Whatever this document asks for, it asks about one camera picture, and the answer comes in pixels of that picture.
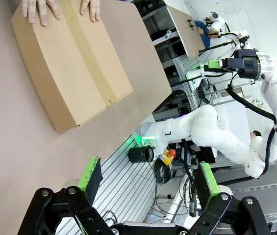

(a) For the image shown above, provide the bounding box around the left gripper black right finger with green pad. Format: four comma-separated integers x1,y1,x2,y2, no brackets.
187,161,273,235

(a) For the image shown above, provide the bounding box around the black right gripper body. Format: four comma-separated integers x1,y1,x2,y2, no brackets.
223,48,260,79

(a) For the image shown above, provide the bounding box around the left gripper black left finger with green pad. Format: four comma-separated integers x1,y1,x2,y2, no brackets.
18,156,116,235

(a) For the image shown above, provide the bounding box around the finger of the right gripper green part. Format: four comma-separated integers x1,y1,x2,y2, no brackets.
207,59,224,69

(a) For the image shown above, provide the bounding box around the finger of the right gripper black bar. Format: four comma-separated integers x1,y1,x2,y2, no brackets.
203,67,227,73

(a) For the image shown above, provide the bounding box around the brown cardboard box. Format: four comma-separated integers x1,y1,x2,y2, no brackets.
10,0,133,134

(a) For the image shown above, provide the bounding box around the person's left hand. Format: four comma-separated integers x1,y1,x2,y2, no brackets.
79,0,101,23

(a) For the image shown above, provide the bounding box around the person's right hand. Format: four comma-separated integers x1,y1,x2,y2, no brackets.
22,0,61,26

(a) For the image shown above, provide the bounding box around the background person blue shirt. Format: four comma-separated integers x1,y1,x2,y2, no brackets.
194,21,214,51

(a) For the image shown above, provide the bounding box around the aluminium shelving rack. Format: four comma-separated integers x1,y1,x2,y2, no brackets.
138,0,204,121

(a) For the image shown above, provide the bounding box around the brown wooden board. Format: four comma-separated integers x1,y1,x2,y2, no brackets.
167,5,205,59

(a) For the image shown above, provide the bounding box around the yellow red emergency stop button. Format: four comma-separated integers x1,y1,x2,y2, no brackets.
161,148,176,165

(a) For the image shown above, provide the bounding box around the black cylindrical cup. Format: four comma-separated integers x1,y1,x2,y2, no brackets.
127,145,155,164

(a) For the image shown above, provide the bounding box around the brown packing tape strip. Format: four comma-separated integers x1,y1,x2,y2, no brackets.
64,0,117,106

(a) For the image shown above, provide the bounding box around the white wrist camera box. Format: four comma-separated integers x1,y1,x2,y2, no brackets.
235,29,251,47

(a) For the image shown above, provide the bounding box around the black corrugated cable conduit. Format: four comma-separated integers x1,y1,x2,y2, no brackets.
226,83,277,177

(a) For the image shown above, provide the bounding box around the slotted aluminium base plate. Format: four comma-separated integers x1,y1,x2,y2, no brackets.
54,133,178,235

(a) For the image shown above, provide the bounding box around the thick black cable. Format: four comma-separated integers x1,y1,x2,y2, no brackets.
180,138,201,218

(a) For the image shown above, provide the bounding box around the black cable bundle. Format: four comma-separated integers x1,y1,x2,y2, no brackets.
152,158,173,185

